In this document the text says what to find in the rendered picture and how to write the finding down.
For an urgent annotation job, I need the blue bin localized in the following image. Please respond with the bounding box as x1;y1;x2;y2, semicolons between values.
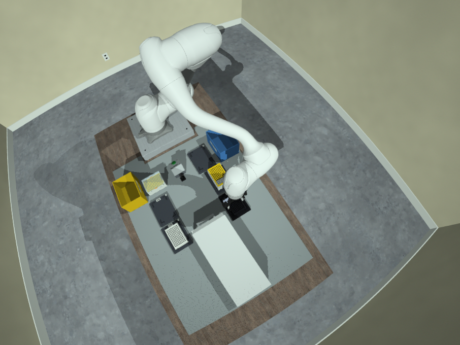
206;130;240;162

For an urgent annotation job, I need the black assay plate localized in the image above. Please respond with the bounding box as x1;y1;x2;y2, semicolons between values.
223;195;247;216

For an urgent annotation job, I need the yellow open-top bin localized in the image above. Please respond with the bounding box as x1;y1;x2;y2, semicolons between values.
112;172;148;212

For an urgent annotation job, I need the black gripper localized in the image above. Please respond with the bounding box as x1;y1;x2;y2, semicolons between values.
222;190;247;210

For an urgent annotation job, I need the grey bench mat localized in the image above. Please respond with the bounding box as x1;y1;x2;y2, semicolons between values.
113;126;313;335

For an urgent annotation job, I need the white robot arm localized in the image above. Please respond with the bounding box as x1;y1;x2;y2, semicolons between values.
135;23;278;199

